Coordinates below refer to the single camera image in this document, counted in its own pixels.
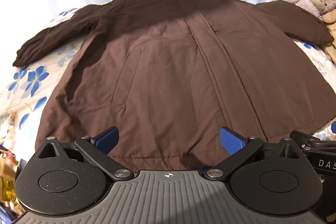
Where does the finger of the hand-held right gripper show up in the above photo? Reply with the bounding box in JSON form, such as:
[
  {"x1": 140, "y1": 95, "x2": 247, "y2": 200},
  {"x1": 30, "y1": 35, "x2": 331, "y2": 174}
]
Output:
[{"x1": 290, "y1": 130, "x2": 336, "y2": 148}]

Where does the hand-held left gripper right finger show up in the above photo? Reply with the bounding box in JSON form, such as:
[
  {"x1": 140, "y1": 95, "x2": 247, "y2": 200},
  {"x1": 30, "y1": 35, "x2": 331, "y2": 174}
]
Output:
[{"x1": 206, "y1": 127, "x2": 302, "y2": 182}]

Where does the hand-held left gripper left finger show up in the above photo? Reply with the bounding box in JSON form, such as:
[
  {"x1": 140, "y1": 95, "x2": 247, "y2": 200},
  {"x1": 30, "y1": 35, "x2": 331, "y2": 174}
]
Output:
[{"x1": 39, "y1": 126, "x2": 135, "y2": 182}]

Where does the brown jacket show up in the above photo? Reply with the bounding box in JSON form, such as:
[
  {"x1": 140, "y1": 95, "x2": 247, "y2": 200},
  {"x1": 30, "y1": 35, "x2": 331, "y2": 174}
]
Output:
[{"x1": 13, "y1": 0, "x2": 336, "y2": 172}]

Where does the blue floral bedsheet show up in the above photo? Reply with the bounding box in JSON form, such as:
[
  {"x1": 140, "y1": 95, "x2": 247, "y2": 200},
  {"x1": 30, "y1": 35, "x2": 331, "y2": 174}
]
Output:
[{"x1": 0, "y1": 7, "x2": 336, "y2": 156}]

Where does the tan plush toy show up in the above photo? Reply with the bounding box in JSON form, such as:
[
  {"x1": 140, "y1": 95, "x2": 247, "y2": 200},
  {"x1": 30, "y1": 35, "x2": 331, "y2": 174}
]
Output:
[{"x1": 322, "y1": 10, "x2": 336, "y2": 62}]

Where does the colourful clutter pile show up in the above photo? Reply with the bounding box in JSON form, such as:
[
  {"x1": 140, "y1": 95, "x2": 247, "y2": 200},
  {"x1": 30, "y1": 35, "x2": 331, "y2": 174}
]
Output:
[{"x1": 0, "y1": 140, "x2": 28, "y2": 224}]

